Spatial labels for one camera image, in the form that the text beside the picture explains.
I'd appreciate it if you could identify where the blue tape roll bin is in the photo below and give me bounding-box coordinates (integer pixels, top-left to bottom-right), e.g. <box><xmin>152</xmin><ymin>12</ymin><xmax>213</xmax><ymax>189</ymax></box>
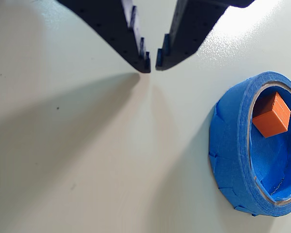
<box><xmin>208</xmin><ymin>70</ymin><xmax>291</xmax><ymax>217</ymax></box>

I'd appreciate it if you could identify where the orange cube block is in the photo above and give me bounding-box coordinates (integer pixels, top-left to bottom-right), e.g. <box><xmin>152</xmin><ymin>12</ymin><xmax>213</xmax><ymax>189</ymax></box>
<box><xmin>252</xmin><ymin>91</ymin><xmax>291</xmax><ymax>138</ymax></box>

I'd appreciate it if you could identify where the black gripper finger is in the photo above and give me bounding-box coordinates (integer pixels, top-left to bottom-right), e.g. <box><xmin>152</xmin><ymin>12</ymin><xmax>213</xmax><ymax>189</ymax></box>
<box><xmin>57</xmin><ymin>0</ymin><xmax>151</xmax><ymax>74</ymax></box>
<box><xmin>155</xmin><ymin>0</ymin><xmax>255</xmax><ymax>71</ymax></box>

